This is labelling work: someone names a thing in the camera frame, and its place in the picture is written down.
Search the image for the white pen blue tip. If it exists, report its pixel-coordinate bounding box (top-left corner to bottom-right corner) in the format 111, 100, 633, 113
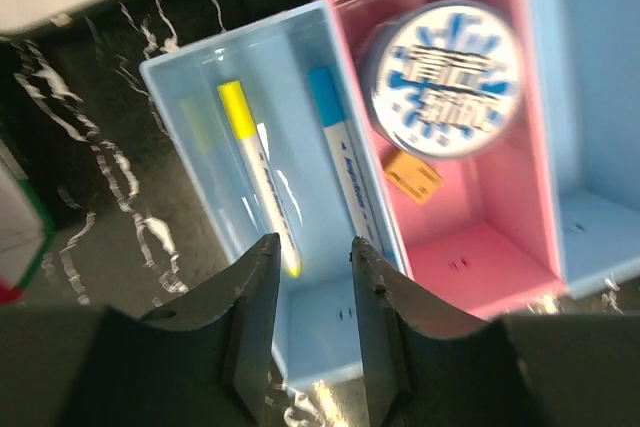
307, 67, 383, 251

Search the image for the pink bin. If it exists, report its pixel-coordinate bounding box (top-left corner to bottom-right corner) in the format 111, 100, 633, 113
327, 0, 564, 318

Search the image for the green ring binder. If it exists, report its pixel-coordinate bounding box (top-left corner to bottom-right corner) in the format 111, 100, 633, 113
1, 141, 55, 305

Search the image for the light blue bin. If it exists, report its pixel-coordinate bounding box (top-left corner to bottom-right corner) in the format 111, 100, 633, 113
140, 1, 403, 390
529, 0, 639, 297

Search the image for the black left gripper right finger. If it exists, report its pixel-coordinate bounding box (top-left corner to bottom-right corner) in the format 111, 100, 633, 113
351, 237, 639, 426

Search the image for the blue gel jar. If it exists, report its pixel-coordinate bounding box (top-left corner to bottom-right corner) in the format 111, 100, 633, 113
358, 0, 525, 160

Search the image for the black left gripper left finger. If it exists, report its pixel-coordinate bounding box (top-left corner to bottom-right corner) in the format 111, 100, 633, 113
1, 234, 281, 426

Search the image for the white marker yellow cap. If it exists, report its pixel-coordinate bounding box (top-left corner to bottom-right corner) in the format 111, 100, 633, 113
217, 80, 302, 278

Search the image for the small yellow eraser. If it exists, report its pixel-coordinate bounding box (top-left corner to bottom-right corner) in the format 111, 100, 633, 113
383, 150, 443, 205

